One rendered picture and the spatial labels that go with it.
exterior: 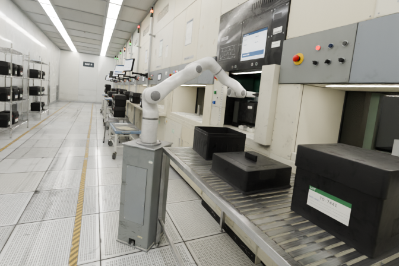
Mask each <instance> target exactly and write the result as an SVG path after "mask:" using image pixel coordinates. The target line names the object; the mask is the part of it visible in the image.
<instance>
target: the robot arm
mask: <svg viewBox="0 0 399 266"><path fill-rule="evenodd" d="M208 69H209V70H210V71H211V73H212V74H213V75H214V76H215V77H216V78H217V79H218V80H219V81H220V83H221V84H223V85H224V86H227V87H229V88H228V89H227V95H228V96H229V97H238V98H244V97H253V98H255V96H257V97H259V93H255V92H251V91H246V90H245V89H244V88H243V87H242V86H241V85H240V84H239V83H238V82H237V81H236V80H234V79H232V78H230V77H229V76H228V75H227V74H226V73H225V71H224V70H223V69H222V67H221V66H220V65H219V64H218V63H217V62H216V60H215V59H214V58H212V57H210V56H208V57H205V58H202V59H199V60H197V61H194V62H192V63H190V64H188V65H187V66H186V67H185V68H184V69H183V70H181V71H179V72H177V73H175V74H173V75H172V76H170V77H169V78H167V79H165V80H164V81H162V82H161V83H160V84H158V85H156V86H154V87H148V88H146V89H145V90H144V91H143V93H142V128H141V135H140V140H136V143H137V144H139V145H146V146H155V145H160V144H161V143H162V142H161V141H159V140H157V131H158V122H159V110H158V105H157V103H158V102H160V101H162V100H163V99H164V98H165V97H166V96H167V95H168V94H169V93H170V92H171V91H173V90H174V89H176V88H177V87H179V86H181V85H182V84H184V83H186V82H188V81H190V80H193V79H194V78H197V77H198V76H199V75H201V74H202V72H203V71H205V70H208Z"/></svg>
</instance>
